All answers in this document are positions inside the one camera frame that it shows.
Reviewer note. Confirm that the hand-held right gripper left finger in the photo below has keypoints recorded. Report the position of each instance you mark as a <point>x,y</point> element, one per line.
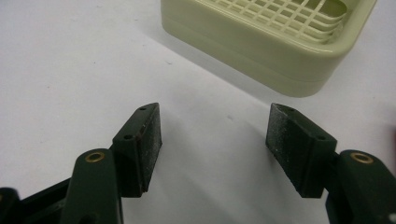
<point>137,149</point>

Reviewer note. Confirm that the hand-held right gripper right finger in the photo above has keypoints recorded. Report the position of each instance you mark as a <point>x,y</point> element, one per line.
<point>299,146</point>

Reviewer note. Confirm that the pale green plastic drain basket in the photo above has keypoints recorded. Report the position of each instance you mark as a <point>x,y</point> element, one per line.
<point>249,46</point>

